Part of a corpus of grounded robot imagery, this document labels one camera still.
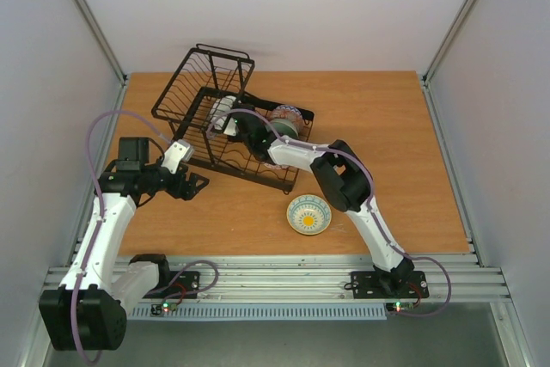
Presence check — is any teal green bowl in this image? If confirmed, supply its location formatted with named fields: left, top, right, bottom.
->
left=270, top=119, right=299, bottom=139

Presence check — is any yellow blue patterned bowl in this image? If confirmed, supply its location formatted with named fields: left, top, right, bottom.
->
left=286, top=194, right=332, bottom=236

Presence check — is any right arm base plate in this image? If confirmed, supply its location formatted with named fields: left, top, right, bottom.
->
left=345, top=271, right=430, bottom=299

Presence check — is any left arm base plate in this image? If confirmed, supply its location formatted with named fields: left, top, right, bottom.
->
left=144, top=271, right=200, bottom=299

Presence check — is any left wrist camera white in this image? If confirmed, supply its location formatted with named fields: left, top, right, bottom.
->
left=161, top=139, right=194, bottom=174

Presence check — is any white ceramic bowl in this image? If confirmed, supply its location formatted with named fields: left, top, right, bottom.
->
left=208, top=95, right=236, bottom=133

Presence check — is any grey slotted cable duct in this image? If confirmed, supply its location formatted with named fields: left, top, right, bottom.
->
left=128, top=303, right=387, bottom=322

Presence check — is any blue orange patterned bowl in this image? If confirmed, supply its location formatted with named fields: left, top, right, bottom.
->
left=269, top=105, right=303, bottom=129

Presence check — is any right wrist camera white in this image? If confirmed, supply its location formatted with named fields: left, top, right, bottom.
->
left=223, top=119, right=238, bottom=137

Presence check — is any black wire dish rack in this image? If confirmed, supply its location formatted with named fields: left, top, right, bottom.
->
left=151, top=43, right=298, bottom=193

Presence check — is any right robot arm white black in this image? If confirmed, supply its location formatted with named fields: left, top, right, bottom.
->
left=225, top=107, right=414, bottom=297

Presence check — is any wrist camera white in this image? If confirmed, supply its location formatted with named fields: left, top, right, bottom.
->
left=223, top=119, right=238, bottom=137
left=161, top=139, right=194, bottom=174

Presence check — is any red white patterned bowl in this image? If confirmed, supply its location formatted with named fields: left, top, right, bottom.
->
left=263, top=162, right=289, bottom=170

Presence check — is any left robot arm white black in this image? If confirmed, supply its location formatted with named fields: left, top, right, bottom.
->
left=39, top=138, right=209, bottom=352

